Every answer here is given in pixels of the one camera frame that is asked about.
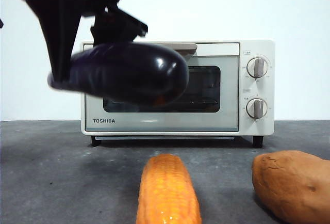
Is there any beige oven knob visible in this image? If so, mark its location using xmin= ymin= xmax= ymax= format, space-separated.
xmin=246 ymin=98 xmax=268 ymax=119
xmin=246 ymin=57 xmax=269 ymax=79

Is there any dark purple eggplant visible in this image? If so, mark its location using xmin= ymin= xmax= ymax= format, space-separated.
xmin=47 ymin=42 xmax=190 ymax=107

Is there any glass oven door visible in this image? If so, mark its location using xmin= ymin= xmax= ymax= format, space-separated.
xmin=84 ymin=42 xmax=240 ymax=133

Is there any white Toshiba toaster oven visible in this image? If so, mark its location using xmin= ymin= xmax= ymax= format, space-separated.
xmin=80 ymin=39 xmax=275 ymax=149

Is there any brown sweet potato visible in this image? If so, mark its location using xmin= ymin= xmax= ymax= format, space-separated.
xmin=252 ymin=150 xmax=330 ymax=222

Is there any orange corn cob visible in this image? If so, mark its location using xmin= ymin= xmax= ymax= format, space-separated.
xmin=135 ymin=153 xmax=202 ymax=224

